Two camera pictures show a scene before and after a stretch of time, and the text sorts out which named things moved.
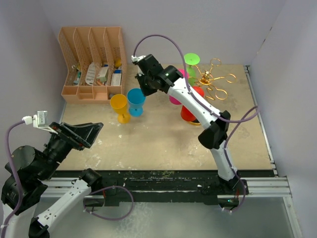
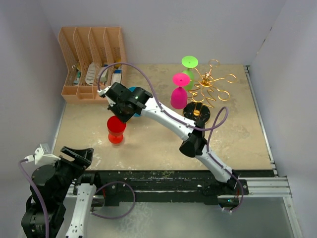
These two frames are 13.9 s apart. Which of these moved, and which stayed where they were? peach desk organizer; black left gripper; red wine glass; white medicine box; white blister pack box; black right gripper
Moved: red wine glass; black left gripper; black right gripper
Stayed: white blister pack box; peach desk organizer; white medicine box
